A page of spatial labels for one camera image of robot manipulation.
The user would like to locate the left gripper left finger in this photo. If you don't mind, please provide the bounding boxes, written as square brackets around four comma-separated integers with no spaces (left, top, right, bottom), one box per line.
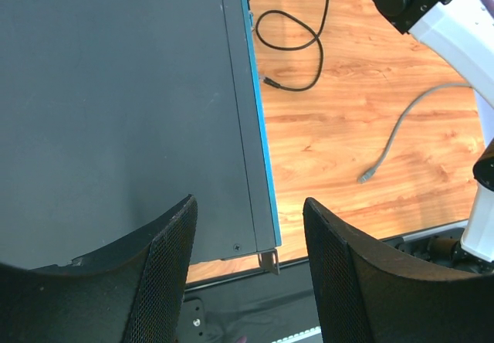
[1,195,198,342]

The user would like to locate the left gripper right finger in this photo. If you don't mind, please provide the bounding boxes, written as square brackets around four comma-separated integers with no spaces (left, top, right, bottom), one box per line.
[303,198,493,342]

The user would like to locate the grey ethernet cable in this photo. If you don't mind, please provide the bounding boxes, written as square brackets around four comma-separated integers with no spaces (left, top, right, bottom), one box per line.
[357,83,472,184]

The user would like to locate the black cable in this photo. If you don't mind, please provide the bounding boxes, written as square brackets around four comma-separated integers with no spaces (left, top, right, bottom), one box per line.
[254,0,331,92]

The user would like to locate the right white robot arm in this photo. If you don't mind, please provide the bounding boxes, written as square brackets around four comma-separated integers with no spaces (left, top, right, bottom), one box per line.
[372,0,493,263]

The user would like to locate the grey slotted cable duct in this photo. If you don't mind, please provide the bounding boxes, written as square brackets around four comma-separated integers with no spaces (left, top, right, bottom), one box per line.
[272,327,323,343]

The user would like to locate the dark blue network switch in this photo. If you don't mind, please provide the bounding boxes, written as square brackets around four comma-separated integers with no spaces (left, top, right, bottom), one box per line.
[1,0,281,269]

